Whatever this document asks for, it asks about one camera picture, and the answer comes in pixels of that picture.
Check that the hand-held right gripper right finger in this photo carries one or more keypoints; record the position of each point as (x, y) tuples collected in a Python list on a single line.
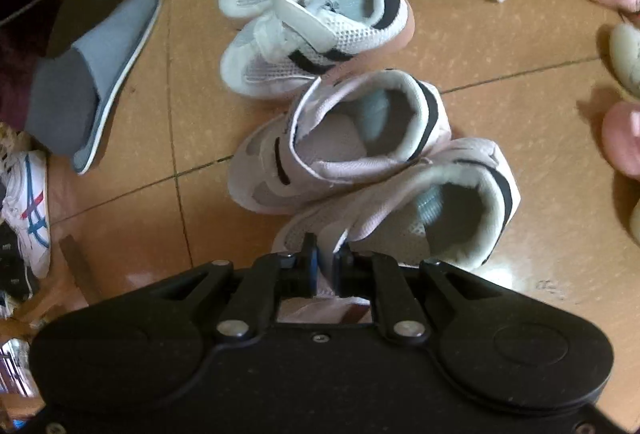
[(340, 271)]

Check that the dark maroon cloth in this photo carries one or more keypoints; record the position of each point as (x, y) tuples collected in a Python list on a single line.
[(20, 38)]

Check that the white sneaker black heel stripe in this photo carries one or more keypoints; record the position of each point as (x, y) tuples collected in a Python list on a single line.
[(325, 163), (370, 224)]

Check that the grey slipper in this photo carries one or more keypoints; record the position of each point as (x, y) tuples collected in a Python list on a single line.
[(115, 43)]

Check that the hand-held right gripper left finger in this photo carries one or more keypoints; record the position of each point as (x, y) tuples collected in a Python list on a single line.
[(311, 271)]

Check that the white sneaker blue red stripes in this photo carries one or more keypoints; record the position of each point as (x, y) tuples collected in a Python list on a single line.
[(30, 214)]

